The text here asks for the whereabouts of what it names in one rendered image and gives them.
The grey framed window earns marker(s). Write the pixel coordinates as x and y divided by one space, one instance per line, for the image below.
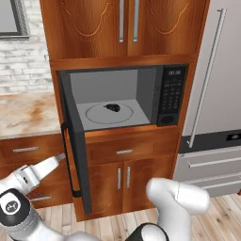
9 15

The dark grey microwave door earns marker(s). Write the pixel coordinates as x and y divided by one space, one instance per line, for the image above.
78 150

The stainless steel fridge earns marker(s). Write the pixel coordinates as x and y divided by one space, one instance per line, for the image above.
222 78

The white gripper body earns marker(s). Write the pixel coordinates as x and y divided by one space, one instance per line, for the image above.
45 167

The wooden counter drawer front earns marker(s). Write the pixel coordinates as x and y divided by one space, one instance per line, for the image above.
47 147
59 188

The glass microwave turntable plate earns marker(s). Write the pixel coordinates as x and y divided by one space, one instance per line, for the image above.
100 116

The tall wooden cabinet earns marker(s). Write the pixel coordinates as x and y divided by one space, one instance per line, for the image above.
188 62

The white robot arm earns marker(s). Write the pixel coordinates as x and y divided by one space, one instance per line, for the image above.
175 200

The black microwave oven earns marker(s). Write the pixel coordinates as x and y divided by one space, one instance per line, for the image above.
171 94

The small black object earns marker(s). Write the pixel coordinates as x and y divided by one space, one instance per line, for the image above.
113 107

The carved wooden cupboard door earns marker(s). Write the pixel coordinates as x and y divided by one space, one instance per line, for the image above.
84 28
169 28

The plain wooden cupboard door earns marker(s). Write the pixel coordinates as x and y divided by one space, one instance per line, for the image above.
147 169
105 191

